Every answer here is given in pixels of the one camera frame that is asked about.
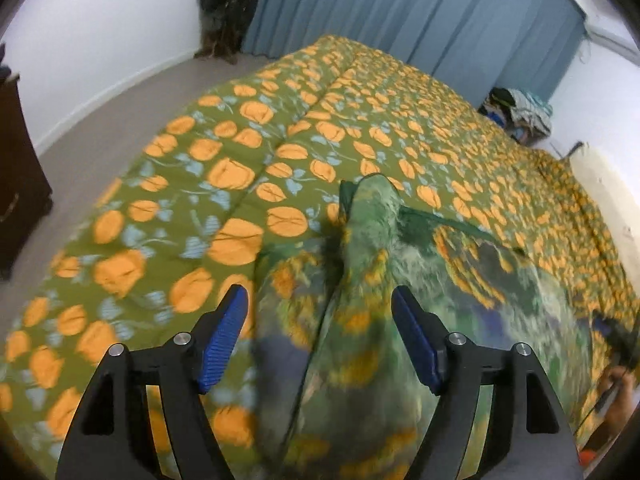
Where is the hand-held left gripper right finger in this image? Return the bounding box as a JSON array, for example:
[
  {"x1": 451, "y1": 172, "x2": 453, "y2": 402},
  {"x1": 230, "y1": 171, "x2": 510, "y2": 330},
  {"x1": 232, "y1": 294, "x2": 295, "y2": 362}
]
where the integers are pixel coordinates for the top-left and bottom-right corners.
[{"x1": 391, "y1": 284, "x2": 587, "y2": 480}]

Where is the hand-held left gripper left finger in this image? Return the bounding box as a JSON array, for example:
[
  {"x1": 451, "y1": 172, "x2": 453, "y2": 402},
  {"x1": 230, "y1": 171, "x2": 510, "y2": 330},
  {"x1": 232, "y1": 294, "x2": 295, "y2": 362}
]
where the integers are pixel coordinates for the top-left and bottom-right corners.
[{"x1": 54, "y1": 284, "x2": 250, "y2": 480}]

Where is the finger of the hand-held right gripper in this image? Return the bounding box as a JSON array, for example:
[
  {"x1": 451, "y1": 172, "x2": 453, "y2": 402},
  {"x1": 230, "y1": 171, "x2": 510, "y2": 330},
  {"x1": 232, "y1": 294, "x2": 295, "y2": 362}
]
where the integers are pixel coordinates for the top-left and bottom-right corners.
[{"x1": 592, "y1": 312, "x2": 638, "y2": 358}]

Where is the green patterned padded jacket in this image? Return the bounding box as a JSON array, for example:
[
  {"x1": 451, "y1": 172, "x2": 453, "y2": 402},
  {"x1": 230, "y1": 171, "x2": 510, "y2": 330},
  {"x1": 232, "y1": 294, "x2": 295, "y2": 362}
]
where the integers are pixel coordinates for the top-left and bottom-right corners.
[{"x1": 250, "y1": 172, "x2": 621, "y2": 480}]

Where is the pile of clothes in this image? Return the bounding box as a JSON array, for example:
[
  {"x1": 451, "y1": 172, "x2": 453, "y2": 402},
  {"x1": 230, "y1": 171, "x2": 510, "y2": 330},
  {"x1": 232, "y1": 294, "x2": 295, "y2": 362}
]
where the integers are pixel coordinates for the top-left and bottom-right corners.
[{"x1": 480, "y1": 87, "x2": 555, "y2": 143}]

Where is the coat stand with hanging clothes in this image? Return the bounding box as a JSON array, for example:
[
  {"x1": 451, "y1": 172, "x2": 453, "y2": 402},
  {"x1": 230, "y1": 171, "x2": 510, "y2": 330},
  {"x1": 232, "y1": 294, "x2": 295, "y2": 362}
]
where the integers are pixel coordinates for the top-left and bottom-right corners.
[{"x1": 196, "y1": 0, "x2": 273, "y2": 65}]

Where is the person's right hand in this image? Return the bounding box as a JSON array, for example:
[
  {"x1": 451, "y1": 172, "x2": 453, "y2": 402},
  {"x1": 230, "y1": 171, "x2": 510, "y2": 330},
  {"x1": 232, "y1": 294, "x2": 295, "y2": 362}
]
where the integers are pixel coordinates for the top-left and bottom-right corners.
[{"x1": 597, "y1": 365, "x2": 640, "y2": 446}]

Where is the green quilt with orange flowers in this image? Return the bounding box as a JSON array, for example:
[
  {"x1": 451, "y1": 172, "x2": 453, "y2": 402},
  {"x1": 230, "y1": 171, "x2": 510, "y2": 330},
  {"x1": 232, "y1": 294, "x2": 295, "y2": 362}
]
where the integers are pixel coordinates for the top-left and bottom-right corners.
[{"x1": 0, "y1": 35, "x2": 640, "y2": 480}]

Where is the dark wooden cabinet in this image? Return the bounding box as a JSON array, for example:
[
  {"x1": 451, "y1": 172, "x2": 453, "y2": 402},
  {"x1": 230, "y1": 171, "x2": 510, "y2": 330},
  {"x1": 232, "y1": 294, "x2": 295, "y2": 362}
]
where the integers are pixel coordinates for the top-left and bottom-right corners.
[{"x1": 0, "y1": 72, "x2": 54, "y2": 281}]

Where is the blue curtain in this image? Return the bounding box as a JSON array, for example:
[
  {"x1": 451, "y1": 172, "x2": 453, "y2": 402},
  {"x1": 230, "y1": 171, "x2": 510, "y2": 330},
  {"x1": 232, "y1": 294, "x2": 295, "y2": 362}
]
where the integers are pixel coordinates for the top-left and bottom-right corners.
[{"x1": 242, "y1": 0, "x2": 587, "y2": 103}]

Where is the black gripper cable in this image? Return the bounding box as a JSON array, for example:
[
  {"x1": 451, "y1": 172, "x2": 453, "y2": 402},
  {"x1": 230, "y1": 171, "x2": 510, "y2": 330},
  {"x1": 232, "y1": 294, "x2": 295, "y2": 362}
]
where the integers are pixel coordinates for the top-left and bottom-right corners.
[{"x1": 575, "y1": 375, "x2": 631, "y2": 436}]

